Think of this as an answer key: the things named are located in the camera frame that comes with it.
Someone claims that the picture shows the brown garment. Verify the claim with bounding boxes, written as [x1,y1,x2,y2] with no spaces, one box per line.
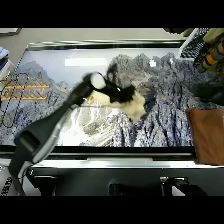
[185,107,224,167]

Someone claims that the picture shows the checked shirt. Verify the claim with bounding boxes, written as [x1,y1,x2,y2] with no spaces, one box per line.
[179,28,210,60]

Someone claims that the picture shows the cream garment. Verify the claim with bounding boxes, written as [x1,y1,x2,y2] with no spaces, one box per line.
[89,88,148,122]

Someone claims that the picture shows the blue garment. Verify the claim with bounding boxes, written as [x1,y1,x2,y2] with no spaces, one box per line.
[0,46,10,62]

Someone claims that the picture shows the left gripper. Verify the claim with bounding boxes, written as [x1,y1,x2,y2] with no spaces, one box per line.
[105,70,136,104]

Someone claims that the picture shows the silver frame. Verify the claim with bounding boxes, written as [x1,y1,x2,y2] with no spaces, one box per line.
[0,155,224,197]

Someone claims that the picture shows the black garment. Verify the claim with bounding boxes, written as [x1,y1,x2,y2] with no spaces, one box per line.
[194,81,224,106]

